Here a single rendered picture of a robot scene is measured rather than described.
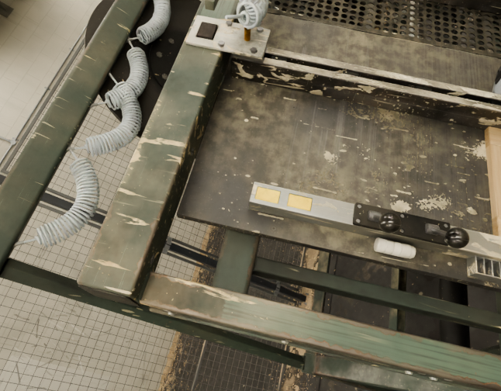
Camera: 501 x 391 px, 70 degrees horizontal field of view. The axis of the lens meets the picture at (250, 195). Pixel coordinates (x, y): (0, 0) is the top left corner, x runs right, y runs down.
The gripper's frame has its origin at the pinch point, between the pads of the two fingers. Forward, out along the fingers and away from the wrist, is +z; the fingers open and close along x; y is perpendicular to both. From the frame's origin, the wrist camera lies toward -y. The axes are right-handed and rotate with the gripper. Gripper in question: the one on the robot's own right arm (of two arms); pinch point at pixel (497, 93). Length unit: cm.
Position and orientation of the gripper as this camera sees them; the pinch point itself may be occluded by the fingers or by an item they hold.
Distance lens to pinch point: 118.9
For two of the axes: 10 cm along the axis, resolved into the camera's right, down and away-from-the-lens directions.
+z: -0.5, 4.2, 9.0
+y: -2.2, 8.8, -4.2
